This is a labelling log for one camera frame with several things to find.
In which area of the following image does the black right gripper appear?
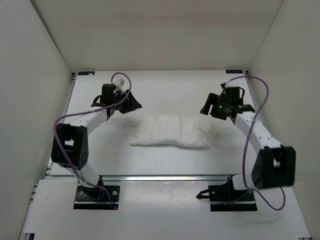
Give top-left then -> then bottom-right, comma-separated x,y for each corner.
200,94 -> 230,121

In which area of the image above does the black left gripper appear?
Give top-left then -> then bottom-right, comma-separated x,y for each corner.
113,89 -> 143,115

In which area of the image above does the white pleated skirt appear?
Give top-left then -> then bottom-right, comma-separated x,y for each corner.
126,112 -> 217,149

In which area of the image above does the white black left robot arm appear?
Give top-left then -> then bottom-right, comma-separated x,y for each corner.
51,79 -> 142,199

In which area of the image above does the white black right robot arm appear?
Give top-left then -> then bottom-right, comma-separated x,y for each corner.
200,86 -> 296,190

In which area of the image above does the blue label sticker right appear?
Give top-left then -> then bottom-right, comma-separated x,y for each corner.
225,69 -> 244,74

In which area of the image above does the blue label sticker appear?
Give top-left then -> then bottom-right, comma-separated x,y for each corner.
225,69 -> 244,74
77,71 -> 95,76

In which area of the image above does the blue label sticker left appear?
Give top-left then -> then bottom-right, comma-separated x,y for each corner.
77,71 -> 95,76

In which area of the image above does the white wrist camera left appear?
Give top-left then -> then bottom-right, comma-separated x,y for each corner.
113,78 -> 125,92

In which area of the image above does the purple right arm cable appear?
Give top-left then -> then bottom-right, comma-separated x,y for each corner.
221,75 -> 286,211

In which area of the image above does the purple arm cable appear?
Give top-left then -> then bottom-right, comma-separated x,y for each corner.
221,75 -> 286,211
53,72 -> 133,210

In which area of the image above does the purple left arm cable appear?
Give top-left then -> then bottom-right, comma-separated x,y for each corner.
53,72 -> 133,210

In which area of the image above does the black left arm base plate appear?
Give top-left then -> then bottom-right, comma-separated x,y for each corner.
73,184 -> 121,211

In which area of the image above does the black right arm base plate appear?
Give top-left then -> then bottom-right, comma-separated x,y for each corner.
196,183 -> 258,212

